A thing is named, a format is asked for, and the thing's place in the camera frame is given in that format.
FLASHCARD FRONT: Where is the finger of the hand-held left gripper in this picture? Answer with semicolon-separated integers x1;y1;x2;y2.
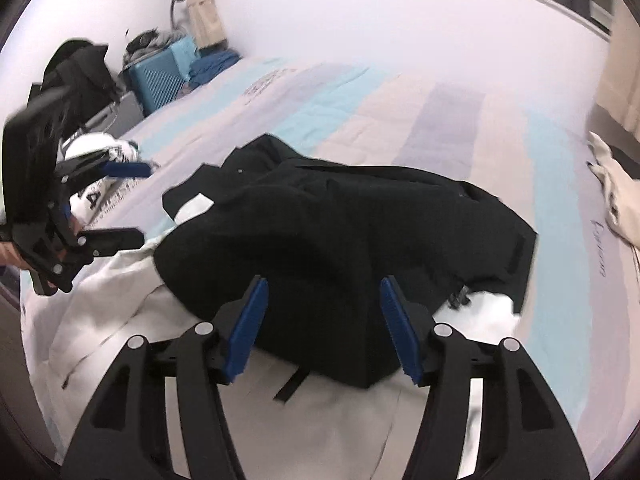
55;151;154;187
75;227;147;263

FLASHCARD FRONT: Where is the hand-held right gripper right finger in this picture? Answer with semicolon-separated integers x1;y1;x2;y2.
379;275;591;480

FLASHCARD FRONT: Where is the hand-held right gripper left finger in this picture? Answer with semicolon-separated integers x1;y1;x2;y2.
60;275;271;480

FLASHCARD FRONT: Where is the white and black hooded jacket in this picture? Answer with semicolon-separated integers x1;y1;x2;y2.
22;132;538;480

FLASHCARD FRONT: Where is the grey clothes heap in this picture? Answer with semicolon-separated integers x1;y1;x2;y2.
122;27;193;66

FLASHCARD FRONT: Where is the blue clothes pile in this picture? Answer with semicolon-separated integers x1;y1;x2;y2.
187;50;243;86

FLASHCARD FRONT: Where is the person's left hand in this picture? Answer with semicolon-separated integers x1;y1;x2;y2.
0;241;28;271

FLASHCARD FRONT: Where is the white printed hoodie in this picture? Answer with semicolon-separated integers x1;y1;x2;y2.
60;132;156;226

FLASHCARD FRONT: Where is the grey hard case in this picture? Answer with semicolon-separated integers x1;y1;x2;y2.
85;92;146;136

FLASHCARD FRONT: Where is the blue suitcase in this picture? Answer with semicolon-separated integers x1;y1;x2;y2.
122;35;201;116

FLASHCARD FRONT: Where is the black bag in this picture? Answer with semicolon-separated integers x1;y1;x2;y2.
30;37;123;126

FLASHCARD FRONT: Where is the beige curtain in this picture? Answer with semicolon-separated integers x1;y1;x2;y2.
595;0;640;136
175;0;231;48

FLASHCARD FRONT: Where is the bed with striped duvet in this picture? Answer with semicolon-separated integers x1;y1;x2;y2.
20;55;640;480

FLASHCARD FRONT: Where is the beige jacket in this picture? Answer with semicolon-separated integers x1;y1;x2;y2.
585;130;640;251

